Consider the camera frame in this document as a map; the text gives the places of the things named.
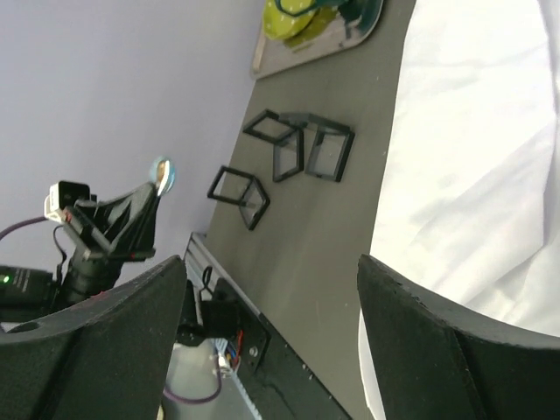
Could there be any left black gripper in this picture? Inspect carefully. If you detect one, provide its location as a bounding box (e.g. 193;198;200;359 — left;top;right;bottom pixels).
54;182;160;306

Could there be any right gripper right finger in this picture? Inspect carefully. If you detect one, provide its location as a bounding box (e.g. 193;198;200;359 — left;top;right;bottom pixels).
357;255;559;419

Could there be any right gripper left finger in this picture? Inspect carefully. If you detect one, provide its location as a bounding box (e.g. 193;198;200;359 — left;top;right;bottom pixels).
1;255;187;420

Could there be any round clear blue brooch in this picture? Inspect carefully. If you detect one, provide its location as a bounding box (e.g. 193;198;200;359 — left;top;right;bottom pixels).
150;157;176;197

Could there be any white shirt garment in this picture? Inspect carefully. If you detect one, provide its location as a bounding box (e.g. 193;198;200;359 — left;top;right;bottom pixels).
358;1;559;419

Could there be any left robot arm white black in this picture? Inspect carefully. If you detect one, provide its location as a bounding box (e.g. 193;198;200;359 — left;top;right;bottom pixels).
1;181;161;323

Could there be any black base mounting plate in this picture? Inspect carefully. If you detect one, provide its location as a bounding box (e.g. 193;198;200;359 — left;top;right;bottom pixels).
201;277;350;419

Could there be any green polka dot plate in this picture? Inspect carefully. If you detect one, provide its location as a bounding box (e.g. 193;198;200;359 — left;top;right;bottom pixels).
262;1;343;48

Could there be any silver metal tray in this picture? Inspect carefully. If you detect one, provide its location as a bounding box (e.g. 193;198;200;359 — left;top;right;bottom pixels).
250;1;384;80

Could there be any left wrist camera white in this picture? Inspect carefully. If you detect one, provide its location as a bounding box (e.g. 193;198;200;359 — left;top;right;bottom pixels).
43;180;97;224

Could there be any black square frame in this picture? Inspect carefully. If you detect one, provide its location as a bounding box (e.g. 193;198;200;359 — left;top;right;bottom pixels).
206;165;270;231
241;108;305;183
280;112;355;183

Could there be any black square frame left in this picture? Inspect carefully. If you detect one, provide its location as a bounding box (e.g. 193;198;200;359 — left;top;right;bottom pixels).
241;108;305;183

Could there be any black square frame right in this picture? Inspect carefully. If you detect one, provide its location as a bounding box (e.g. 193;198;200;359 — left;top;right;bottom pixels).
280;112;355;183

